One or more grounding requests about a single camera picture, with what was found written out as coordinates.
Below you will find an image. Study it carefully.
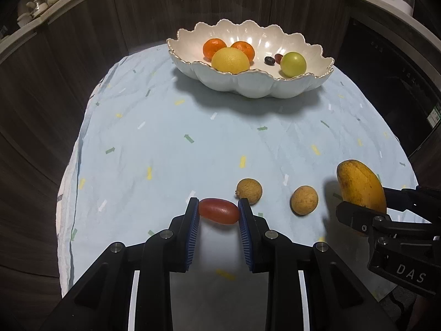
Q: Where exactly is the yellow mango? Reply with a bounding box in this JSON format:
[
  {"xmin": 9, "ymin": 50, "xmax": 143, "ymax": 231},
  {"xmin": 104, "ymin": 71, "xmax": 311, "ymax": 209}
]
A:
[{"xmin": 336, "ymin": 159, "xmax": 386, "ymax": 214}]

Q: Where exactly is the orange mandarin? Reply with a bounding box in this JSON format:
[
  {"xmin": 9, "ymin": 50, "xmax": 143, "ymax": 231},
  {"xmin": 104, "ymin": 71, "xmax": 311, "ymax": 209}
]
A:
[
  {"xmin": 231, "ymin": 40, "xmax": 255, "ymax": 62},
  {"xmin": 203, "ymin": 38, "xmax": 227, "ymax": 61}
]

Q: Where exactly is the yellow lemon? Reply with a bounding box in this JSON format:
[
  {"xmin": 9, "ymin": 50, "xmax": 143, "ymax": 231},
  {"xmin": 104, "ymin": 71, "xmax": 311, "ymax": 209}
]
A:
[{"xmin": 211, "ymin": 47, "xmax": 250, "ymax": 74}]

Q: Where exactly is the brown longan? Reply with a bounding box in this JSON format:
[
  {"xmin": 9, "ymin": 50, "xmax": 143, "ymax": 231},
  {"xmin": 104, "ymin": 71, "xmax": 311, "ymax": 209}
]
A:
[
  {"xmin": 290, "ymin": 185, "xmax": 318, "ymax": 216},
  {"xmin": 235, "ymin": 178, "xmax": 263, "ymax": 205}
]

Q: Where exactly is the white scalloped ceramic bowl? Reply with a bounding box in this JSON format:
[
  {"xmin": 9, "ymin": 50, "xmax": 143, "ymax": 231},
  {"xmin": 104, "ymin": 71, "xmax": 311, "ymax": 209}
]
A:
[{"xmin": 167, "ymin": 19, "xmax": 334, "ymax": 99}]

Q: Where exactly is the green round fruit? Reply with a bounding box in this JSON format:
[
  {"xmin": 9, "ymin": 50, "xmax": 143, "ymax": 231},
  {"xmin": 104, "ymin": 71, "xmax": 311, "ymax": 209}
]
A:
[{"xmin": 280, "ymin": 52, "xmax": 307, "ymax": 78}]

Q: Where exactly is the red oblong cherry tomato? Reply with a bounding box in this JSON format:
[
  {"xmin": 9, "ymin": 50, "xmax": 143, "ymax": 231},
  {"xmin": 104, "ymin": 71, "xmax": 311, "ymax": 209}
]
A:
[{"xmin": 198, "ymin": 198, "xmax": 240, "ymax": 225}]

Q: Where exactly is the dark red grape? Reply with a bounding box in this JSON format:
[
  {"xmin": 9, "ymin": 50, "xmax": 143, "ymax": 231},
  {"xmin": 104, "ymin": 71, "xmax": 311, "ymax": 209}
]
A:
[{"xmin": 274, "ymin": 54, "xmax": 283, "ymax": 63}]

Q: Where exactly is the dark blueberry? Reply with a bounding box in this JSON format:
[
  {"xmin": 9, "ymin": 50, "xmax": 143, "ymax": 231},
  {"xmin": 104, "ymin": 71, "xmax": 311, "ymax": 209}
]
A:
[{"xmin": 265, "ymin": 56, "xmax": 275, "ymax": 66}]

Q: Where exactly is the light blue patterned tablecloth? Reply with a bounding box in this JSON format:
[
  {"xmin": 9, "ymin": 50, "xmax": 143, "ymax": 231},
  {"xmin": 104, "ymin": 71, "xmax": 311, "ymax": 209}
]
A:
[{"xmin": 56, "ymin": 39, "xmax": 420, "ymax": 331}]

